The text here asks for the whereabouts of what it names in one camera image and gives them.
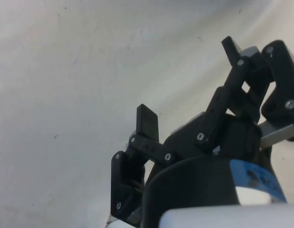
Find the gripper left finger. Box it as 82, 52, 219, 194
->
110, 104, 176, 225

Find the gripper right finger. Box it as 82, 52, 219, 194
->
194, 36, 294, 151

